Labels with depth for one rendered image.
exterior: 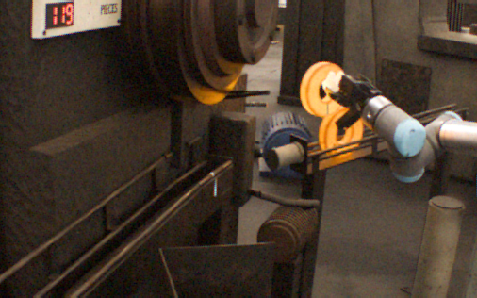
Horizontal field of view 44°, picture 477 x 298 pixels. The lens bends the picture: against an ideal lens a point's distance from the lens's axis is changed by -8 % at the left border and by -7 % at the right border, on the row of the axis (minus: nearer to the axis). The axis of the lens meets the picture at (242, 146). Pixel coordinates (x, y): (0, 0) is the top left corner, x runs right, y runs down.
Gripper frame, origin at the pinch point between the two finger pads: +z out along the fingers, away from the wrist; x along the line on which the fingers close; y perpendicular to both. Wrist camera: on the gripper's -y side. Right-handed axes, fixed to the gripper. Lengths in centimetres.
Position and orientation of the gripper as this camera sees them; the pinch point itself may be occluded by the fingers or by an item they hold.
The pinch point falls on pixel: (324, 82)
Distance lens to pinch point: 183.4
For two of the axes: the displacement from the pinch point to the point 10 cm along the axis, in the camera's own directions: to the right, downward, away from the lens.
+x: -8.2, 1.1, -5.6
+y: 2.1, -8.5, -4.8
